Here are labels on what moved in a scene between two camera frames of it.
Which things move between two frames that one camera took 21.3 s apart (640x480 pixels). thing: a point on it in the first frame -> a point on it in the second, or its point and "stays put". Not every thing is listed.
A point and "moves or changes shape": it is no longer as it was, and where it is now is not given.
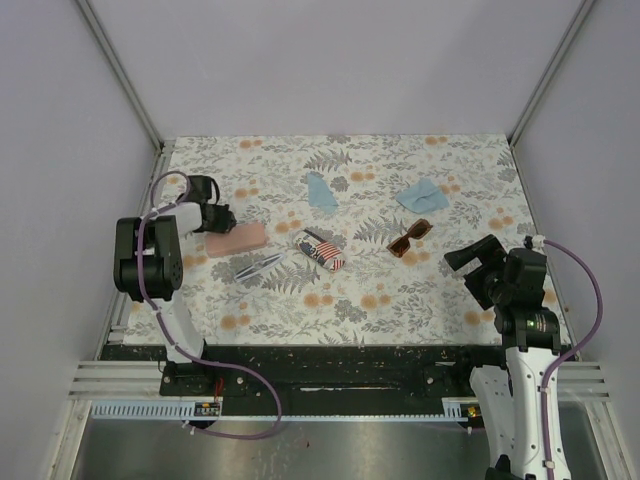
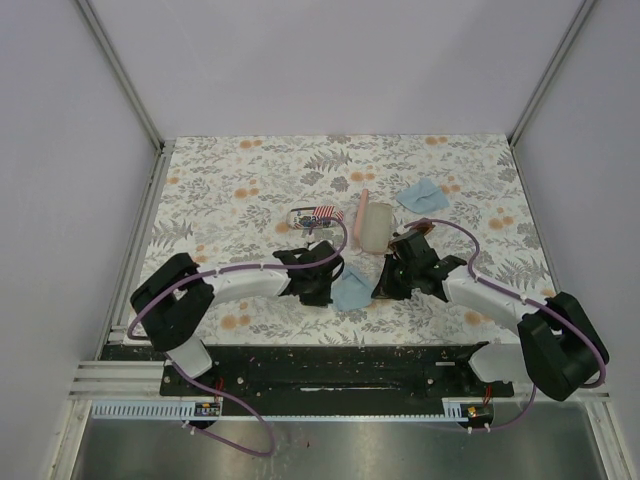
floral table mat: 342,240 stays put
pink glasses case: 240,238 -> 373,224
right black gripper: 492,253 -> 385,288
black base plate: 318,380 stays put
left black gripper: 224,223 -> 321,300
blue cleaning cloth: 423,197 stays put
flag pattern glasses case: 320,249 moves or changes shape
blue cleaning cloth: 319,195 -> 353,289
